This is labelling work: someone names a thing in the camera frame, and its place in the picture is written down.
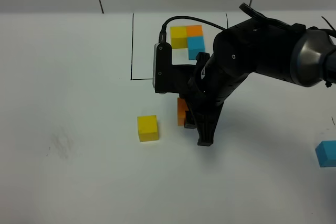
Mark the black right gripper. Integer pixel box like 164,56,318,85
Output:
180,52,249,146

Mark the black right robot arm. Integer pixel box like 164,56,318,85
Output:
184,4,335,146

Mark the blue template block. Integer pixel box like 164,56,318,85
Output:
187,36,205,60

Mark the yellow template block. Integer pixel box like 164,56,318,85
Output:
170,26,187,49

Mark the orange template block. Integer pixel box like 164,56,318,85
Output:
186,25,203,37

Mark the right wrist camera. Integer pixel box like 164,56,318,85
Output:
152,42,196,94

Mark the black right camera cable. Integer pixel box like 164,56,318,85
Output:
158,16,229,44

